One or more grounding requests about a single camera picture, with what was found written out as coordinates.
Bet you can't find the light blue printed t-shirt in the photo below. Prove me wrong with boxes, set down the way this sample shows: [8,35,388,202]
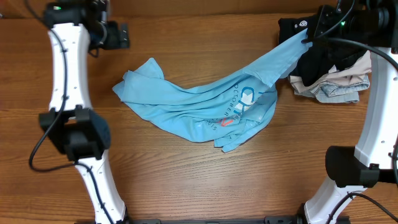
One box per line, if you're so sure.
[113,30,311,152]

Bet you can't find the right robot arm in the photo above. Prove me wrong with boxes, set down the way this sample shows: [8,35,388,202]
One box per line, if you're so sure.
[297,0,397,224]

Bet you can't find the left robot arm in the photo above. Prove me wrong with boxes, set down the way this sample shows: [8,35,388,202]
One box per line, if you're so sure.
[39,1,130,223]

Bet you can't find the black folded garment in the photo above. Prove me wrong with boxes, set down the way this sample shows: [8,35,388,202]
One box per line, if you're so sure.
[278,15,366,86]

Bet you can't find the beige folded garment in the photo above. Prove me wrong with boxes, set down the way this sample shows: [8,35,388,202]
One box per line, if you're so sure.
[289,51,371,93]

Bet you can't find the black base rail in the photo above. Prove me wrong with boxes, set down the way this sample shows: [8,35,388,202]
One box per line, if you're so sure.
[127,215,305,224]

